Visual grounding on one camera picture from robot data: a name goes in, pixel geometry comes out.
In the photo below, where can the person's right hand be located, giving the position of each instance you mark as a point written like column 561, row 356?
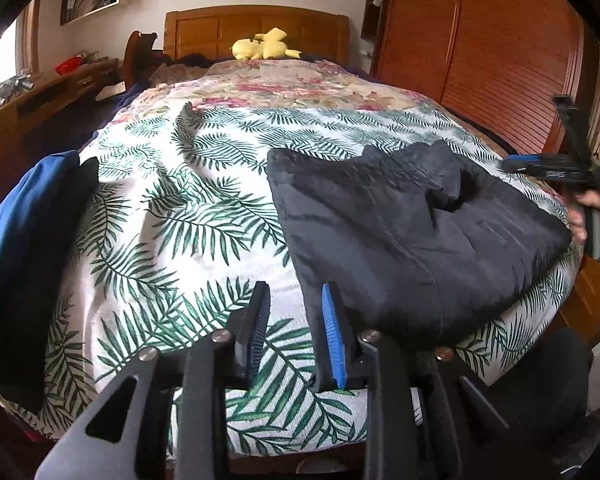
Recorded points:
column 576, row 218

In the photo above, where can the dark wooden chair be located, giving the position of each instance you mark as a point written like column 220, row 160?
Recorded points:
column 141, row 59

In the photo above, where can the floral quilt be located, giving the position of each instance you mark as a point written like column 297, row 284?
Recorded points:
column 263, row 83

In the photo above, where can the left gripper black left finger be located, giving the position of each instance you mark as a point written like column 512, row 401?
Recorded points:
column 124, row 433

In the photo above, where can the yellow plush toy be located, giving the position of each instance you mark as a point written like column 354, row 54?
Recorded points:
column 264, row 46

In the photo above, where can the palm leaf print bedsheet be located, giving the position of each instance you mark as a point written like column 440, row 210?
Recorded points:
column 180, row 229

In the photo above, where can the long wooden desk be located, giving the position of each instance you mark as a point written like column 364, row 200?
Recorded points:
column 58, row 114

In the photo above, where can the wooden louvred wardrobe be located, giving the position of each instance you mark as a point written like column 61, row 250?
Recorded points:
column 496, row 64

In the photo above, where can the black zip jacket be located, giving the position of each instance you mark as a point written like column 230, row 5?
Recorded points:
column 424, row 245

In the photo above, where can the wooden headboard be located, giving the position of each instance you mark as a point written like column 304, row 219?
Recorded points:
column 212, row 31

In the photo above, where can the window with wooden frame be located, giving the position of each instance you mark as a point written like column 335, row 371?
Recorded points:
column 19, row 44

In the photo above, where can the red bowl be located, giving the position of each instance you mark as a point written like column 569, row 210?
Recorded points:
column 69, row 65

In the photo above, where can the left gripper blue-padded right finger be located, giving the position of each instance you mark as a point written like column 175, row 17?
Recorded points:
column 426, row 418

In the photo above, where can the folded blue garment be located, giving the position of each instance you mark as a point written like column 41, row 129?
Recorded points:
column 39, row 218

